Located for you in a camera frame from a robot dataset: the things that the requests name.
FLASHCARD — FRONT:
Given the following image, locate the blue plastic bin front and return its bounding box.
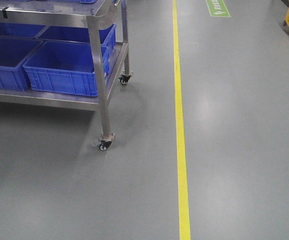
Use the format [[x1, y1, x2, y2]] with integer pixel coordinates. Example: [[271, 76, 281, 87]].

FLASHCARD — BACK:
[[23, 41, 98, 97]]

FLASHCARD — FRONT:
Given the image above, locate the blue plastic bin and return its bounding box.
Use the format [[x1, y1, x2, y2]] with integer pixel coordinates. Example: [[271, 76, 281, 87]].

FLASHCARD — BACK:
[[23, 41, 98, 97], [37, 23, 117, 52], [0, 37, 43, 92]]

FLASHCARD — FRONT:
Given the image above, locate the stainless steel wheeled cart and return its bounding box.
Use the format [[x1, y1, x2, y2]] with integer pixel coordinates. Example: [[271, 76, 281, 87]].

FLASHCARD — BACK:
[[0, 0, 133, 151]]

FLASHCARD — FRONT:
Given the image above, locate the blue plastic bin rear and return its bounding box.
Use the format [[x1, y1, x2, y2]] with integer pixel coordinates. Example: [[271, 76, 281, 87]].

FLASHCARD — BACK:
[[37, 23, 117, 52]]

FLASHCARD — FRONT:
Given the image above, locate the green floor safety sign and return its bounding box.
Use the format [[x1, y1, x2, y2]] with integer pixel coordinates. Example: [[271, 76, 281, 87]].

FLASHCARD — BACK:
[[205, 0, 231, 18]]

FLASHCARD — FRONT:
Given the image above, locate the blue plastic bin left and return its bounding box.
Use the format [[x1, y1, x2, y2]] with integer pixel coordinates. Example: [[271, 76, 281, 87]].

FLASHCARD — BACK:
[[0, 37, 43, 92]]

